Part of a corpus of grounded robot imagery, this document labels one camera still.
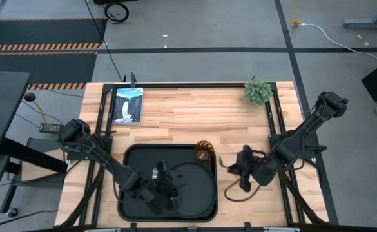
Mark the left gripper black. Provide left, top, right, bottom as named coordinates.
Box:
left=142, top=170, right=189, bottom=216

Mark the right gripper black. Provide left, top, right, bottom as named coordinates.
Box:
left=218, top=155, right=282, bottom=193

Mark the black round plate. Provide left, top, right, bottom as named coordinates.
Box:
left=169, top=160, right=218, bottom=219

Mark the amber glass cup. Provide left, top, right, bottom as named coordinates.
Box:
left=193, top=140, right=215, bottom=162

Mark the black rectangular tray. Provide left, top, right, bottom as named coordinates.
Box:
left=117, top=143, right=219, bottom=224

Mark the small green potted plant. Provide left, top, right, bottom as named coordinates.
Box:
left=243, top=78, right=274, bottom=106

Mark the black power adapter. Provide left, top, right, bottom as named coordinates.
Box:
left=39, top=122, right=62, bottom=134

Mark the yellow plug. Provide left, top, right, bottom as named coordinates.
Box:
left=289, top=0, right=304, bottom=27

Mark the black desk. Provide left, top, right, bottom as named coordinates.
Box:
left=0, top=70, right=31, bottom=159

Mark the grey metal table leg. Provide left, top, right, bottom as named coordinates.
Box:
left=342, top=0, right=377, bottom=30

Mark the black hazard-striped floor mat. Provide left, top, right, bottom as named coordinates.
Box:
left=0, top=17, right=108, bottom=91

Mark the brown looped cable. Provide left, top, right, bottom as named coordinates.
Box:
left=223, top=178, right=262, bottom=204

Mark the black aluminium table frame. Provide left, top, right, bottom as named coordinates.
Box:
left=59, top=81, right=338, bottom=232

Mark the thin orange cable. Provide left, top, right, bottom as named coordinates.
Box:
left=32, top=99, right=51, bottom=128

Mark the white floor cable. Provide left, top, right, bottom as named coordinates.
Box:
left=300, top=22, right=377, bottom=68

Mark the long black floor cable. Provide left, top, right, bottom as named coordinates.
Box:
left=84, top=0, right=124, bottom=83

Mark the coiled black cable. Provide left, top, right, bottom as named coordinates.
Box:
left=104, top=1, right=130, bottom=24

